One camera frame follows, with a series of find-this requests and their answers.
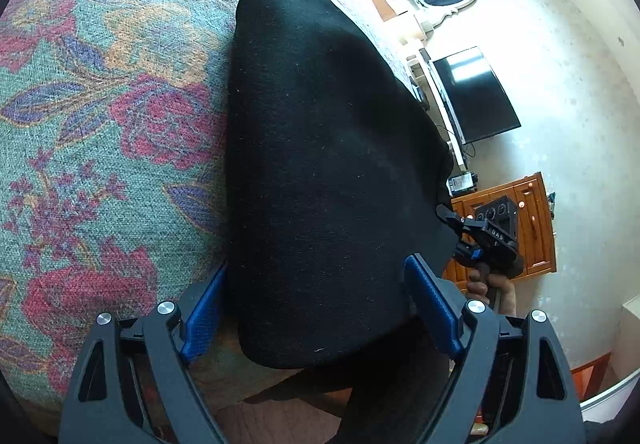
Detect white television stand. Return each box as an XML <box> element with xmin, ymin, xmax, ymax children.
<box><xmin>406</xmin><ymin>49</ymin><xmax>473</xmax><ymax>175</ymax></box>

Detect black set-top box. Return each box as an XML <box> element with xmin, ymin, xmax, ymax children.
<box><xmin>410</xmin><ymin>79</ymin><xmax>429</xmax><ymax>109</ymax></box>

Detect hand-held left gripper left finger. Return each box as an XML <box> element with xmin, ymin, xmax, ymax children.
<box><xmin>60</xmin><ymin>264</ymin><xmax>229</xmax><ymax>444</ymax></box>

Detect wooden cabinet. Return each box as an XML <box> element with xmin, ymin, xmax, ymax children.
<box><xmin>442</xmin><ymin>172</ymin><xmax>557</xmax><ymax>281</ymax></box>

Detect black pants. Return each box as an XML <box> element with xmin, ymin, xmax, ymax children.
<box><xmin>224</xmin><ymin>0</ymin><xmax>455</xmax><ymax>444</ymax></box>

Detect black flat television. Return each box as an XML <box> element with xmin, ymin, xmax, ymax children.
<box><xmin>431</xmin><ymin>45</ymin><xmax>522</xmax><ymax>145</ymax></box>

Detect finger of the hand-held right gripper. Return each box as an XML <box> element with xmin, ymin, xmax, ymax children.
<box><xmin>436</xmin><ymin>204</ymin><xmax>483</xmax><ymax>245</ymax></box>
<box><xmin>452</xmin><ymin>243</ymin><xmax>484</xmax><ymax>271</ymax></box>

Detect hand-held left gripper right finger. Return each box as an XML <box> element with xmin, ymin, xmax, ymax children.
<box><xmin>404</xmin><ymin>254</ymin><xmax>586</xmax><ymax>444</ymax></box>

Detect floral bedspread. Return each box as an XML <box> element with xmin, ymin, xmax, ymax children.
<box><xmin>0</xmin><ymin>0</ymin><xmax>401</xmax><ymax>440</ymax></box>

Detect person's right hand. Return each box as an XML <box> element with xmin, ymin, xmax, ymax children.
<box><xmin>466</xmin><ymin>269</ymin><xmax>517</xmax><ymax>320</ymax></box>

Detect small black router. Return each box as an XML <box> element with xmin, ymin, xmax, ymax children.
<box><xmin>447</xmin><ymin>171</ymin><xmax>479</xmax><ymax>195</ymax></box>

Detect red wooden stool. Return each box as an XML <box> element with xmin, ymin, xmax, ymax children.
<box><xmin>570</xmin><ymin>353</ymin><xmax>611</xmax><ymax>400</ymax></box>

